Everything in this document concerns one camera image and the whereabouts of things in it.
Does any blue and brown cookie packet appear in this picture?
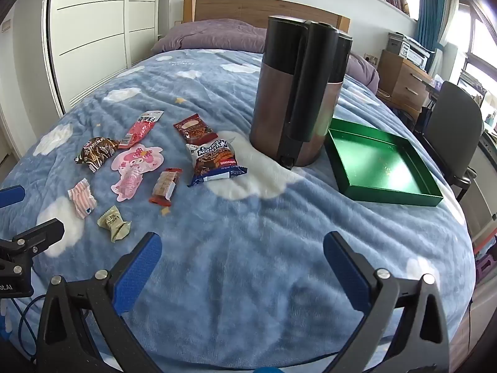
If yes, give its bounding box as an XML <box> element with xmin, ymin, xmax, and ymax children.
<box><xmin>185</xmin><ymin>138</ymin><xmax>248</xmax><ymax>187</ymax></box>

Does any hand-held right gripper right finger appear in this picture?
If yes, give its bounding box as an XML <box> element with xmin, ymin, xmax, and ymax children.
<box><xmin>323</xmin><ymin>231</ymin><xmax>451</xmax><ymax>373</ymax></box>

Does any blue cloud print blanket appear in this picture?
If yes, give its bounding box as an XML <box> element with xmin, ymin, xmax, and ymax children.
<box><xmin>0</xmin><ymin>48</ymin><xmax>476</xmax><ymax>373</ymax></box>

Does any pale green candy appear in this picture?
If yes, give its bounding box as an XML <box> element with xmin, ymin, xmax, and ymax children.
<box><xmin>97</xmin><ymin>205</ymin><xmax>132</xmax><ymax>243</ymax></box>

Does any purple pillow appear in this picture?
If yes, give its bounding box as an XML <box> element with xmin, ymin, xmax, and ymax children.
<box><xmin>345</xmin><ymin>53</ymin><xmax>380</xmax><ymax>94</ymax></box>
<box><xmin>151</xmin><ymin>19</ymin><xmax>268</xmax><ymax>53</ymax></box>

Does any green tray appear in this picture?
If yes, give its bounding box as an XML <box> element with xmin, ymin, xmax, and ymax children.
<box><xmin>324</xmin><ymin>118</ymin><xmax>444</xmax><ymax>207</ymax></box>

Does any pink cartoon character packet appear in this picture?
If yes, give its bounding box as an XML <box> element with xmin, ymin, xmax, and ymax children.
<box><xmin>111</xmin><ymin>145</ymin><xmax>164</xmax><ymax>203</ymax></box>

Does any brown and black water dispenser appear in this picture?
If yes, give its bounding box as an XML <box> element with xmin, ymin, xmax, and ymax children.
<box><xmin>249</xmin><ymin>15</ymin><xmax>353</xmax><ymax>170</ymax></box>

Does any grey printer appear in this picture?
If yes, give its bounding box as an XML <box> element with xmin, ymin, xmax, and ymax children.
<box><xmin>387</xmin><ymin>32</ymin><xmax>431</xmax><ymax>67</ymax></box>

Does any white wardrobe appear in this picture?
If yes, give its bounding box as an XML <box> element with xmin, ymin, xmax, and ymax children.
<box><xmin>43</xmin><ymin>0</ymin><xmax>162</xmax><ymax>115</ymax></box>

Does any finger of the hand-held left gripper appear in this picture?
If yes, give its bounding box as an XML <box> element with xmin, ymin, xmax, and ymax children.
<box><xmin>0</xmin><ymin>186</ymin><xmax>26</xmax><ymax>209</ymax></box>
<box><xmin>0</xmin><ymin>219</ymin><xmax>65</xmax><ymax>270</ymax></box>

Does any blue cable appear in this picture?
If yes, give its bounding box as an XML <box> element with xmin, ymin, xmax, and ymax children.
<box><xmin>0</xmin><ymin>295</ymin><xmax>39</xmax><ymax>358</ymax></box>

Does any teal curtain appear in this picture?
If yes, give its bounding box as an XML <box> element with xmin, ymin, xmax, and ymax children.
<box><xmin>417</xmin><ymin>0</ymin><xmax>461</xmax><ymax>53</ymax></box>

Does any dark red chocolate packet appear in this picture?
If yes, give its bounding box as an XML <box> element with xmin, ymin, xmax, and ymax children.
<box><xmin>173</xmin><ymin>113</ymin><xmax>213</xmax><ymax>146</ymax></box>

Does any window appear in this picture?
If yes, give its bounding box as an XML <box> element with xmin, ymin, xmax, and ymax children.
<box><xmin>458</xmin><ymin>0</ymin><xmax>497</xmax><ymax>86</ymax></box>

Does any long red snack packet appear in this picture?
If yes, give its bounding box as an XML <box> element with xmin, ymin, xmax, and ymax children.
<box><xmin>117</xmin><ymin>111</ymin><xmax>164</xmax><ymax>149</ymax></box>

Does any pink striped candy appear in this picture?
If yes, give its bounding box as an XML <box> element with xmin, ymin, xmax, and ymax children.
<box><xmin>67</xmin><ymin>178</ymin><xmax>98</xmax><ymax>219</ymax></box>

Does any brown snack packet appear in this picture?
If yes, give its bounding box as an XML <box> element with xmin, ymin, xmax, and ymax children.
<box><xmin>75</xmin><ymin>137</ymin><xmax>120</xmax><ymax>173</ymax></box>

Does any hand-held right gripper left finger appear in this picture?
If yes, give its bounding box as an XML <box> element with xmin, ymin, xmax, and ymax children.
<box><xmin>37</xmin><ymin>232</ymin><xmax>163</xmax><ymax>373</ymax></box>

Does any dark office chair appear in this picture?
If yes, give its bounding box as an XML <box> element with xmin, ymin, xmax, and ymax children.
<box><xmin>413</xmin><ymin>81</ymin><xmax>486</xmax><ymax>203</ymax></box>

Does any wooden dresser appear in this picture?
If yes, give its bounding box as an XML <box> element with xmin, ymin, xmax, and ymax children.
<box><xmin>377</xmin><ymin>49</ymin><xmax>433</xmax><ymax>119</ymax></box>

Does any wooden headboard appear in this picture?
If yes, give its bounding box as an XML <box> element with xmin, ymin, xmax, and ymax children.
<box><xmin>182</xmin><ymin>0</ymin><xmax>351</xmax><ymax>34</ymax></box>

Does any small red wafer packet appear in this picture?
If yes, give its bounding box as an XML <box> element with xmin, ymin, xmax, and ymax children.
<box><xmin>148</xmin><ymin>168</ymin><xmax>183</xmax><ymax>206</ymax></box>

